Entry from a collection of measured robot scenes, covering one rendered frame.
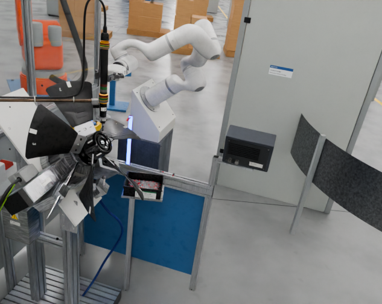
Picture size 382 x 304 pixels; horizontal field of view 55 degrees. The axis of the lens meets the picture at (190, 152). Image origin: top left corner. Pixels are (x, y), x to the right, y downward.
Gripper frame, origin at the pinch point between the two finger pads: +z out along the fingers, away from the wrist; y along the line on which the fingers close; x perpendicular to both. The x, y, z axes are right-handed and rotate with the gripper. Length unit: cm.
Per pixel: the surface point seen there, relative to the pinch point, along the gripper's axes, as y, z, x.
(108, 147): -7.1, 7.7, -31.5
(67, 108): 15.8, 5.5, -17.6
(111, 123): 5.1, -20.2, -32.1
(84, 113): 8.2, 3.2, -19.1
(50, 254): 53, -27, -150
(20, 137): 30.3, 21.6, -29.6
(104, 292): -2, -3, -142
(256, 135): -73, -35, -26
